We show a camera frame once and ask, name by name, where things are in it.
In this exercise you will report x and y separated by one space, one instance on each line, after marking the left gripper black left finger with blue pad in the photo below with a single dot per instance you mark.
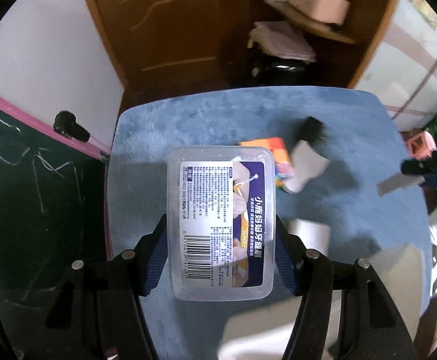
97 312

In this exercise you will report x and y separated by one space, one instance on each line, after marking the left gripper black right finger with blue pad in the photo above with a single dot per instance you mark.
370 325

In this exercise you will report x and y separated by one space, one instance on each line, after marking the clear floss pick box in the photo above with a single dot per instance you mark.
221 223

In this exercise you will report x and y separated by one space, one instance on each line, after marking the pink plastic stool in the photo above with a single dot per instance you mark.
421 145

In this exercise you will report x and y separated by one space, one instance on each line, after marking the blue plush table mat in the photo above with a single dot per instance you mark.
339 213

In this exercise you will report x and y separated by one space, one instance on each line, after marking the white storage tray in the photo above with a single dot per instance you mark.
264 333

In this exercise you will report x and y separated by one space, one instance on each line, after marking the black charger plug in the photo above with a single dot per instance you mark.
312 131

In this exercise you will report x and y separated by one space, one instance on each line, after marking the multicolour puzzle cube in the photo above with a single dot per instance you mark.
282 163

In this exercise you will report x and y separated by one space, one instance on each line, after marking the wooden corner shelf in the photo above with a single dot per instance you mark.
332 32

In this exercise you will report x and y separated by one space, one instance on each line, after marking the black chalkboard knob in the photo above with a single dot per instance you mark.
65 123

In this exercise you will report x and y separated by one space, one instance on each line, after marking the folded pink cloth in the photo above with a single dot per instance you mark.
279 39

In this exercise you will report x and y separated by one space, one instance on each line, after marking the brown wooden door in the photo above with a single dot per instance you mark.
162 43

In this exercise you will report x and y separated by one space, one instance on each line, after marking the small white toy camera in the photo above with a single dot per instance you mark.
398 181

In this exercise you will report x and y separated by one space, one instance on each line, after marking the green chalkboard pink frame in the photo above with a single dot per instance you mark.
51 220

